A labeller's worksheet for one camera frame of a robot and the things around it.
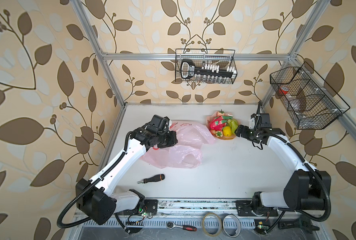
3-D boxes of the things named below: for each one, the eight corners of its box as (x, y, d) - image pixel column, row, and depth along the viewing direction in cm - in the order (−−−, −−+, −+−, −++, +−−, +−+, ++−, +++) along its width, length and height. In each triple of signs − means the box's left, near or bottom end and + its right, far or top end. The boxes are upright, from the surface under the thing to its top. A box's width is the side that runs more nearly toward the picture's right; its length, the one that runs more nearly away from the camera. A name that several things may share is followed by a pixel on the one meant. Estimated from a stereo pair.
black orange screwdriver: (138, 184, 84) (137, 183, 82) (138, 179, 85) (137, 178, 83) (165, 179, 85) (164, 178, 83) (165, 174, 87) (164, 173, 85)
